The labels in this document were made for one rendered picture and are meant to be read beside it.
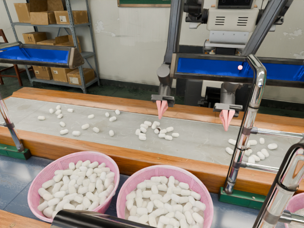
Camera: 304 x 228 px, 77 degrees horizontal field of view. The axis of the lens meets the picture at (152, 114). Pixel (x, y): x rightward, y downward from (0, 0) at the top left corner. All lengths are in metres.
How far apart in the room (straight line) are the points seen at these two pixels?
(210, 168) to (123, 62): 2.69
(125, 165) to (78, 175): 0.16
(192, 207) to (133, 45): 2.67
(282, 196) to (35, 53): 0.84
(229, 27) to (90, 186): 1.13
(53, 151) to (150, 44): 2.34
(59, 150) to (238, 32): 1.13
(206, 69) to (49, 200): 0.61
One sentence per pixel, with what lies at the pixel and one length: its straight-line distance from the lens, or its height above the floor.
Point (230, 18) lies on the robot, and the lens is 1.34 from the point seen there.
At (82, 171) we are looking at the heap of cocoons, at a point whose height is 0.74.
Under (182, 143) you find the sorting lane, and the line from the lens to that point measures 0.82.
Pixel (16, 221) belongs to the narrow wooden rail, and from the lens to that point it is 0.66.
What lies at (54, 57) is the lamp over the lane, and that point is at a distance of 0.81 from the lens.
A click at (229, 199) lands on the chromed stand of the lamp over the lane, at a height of 0.69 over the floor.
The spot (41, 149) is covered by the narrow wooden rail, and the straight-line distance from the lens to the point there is 0.92.
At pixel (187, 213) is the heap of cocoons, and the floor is 0.75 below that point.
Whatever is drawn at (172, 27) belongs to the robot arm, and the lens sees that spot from 0.89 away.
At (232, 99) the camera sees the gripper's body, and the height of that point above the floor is 0.92.
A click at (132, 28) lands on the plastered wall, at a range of 3.03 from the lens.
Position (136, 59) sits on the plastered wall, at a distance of 3.09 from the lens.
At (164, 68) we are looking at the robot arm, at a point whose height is 1.01.
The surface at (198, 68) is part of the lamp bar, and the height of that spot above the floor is 1.07.
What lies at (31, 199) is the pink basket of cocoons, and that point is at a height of 0.76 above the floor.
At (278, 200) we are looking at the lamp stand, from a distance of 0.35.
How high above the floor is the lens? 1.25
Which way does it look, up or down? 30 degrees down
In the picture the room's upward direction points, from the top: straight up
